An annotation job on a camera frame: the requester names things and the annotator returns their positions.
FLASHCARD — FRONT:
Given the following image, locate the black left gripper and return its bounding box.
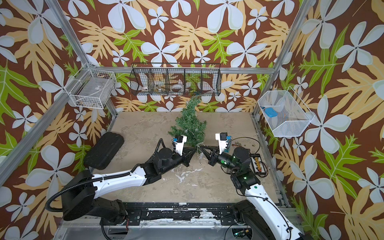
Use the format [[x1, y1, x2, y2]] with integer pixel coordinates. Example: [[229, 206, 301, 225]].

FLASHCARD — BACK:
[[160, 145, 196, 175]]

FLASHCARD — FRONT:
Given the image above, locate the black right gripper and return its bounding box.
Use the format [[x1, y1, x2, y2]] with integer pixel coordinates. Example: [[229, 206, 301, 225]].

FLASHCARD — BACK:
[[201, 146, 241, 176]]

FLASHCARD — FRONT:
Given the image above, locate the small green christmas tree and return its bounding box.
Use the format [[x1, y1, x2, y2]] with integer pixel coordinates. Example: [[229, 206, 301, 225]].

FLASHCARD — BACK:
[[168, 96, 207, 148]]

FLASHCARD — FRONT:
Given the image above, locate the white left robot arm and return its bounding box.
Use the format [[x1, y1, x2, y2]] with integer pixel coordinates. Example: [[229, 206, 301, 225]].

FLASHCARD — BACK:
[[45, 140, 198, 225]]

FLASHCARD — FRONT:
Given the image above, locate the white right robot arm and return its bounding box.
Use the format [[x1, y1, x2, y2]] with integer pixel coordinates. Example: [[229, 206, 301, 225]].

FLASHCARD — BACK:
[[201, 146, 313, 240]]

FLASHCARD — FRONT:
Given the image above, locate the black tray with parts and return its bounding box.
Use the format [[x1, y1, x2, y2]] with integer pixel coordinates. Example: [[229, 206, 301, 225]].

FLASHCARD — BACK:
[[251, 153, 269, 178]]

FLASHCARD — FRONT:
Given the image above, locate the blue object in basket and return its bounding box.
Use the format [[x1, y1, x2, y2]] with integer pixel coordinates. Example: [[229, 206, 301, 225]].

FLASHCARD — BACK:
[[264, 108, 278, 118]]

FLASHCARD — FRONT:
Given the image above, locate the white hexagonal mesh basket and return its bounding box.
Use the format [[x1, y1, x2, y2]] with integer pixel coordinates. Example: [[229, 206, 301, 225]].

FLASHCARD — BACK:
[[258, 88, 315, 138]]

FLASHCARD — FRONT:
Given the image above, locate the black oval case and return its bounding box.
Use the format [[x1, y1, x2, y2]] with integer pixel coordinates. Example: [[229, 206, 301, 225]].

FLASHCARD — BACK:
[[84, 132, 125, 170]]

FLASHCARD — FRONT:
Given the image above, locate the small circuit board with leds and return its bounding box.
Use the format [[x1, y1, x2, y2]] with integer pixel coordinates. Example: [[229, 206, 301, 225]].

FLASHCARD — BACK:
[[232, 228, 253, 240]]

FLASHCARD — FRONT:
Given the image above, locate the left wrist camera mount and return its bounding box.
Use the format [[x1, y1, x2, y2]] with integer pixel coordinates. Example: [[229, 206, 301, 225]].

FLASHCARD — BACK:
[[172, 135, 187, 156]]

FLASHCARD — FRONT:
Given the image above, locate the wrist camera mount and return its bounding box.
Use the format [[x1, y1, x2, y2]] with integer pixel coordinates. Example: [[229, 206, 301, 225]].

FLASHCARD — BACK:
[[215, 132, 232, 154], [172, 135, 187, 156]]

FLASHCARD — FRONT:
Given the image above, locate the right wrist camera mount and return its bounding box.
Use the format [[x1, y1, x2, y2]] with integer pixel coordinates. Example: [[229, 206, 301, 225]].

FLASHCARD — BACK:
[[215, 132, 232, 154]]

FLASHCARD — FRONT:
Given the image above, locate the black wire wall basket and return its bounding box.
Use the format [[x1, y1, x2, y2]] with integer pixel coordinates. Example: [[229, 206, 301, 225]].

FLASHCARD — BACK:
[[129, 63, 222, 96]]

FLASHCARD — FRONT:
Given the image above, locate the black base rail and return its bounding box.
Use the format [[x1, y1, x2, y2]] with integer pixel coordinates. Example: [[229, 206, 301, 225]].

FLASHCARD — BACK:
[[124, 202, 241, 226]]

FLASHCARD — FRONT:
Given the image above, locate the white square wire basket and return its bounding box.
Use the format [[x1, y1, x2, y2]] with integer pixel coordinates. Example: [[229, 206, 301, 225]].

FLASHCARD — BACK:
[[66, 66, 117, 109]]

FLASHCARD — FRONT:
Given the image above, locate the vertical aluminium frame post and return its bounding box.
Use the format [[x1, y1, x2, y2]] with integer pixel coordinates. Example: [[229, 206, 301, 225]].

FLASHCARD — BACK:
[[253, 0, 316, 116]]

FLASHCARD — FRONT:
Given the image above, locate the left aluminium frame post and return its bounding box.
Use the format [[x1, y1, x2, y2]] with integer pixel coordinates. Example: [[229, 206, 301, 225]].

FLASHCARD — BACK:
[[46, 1, 118, 118]]

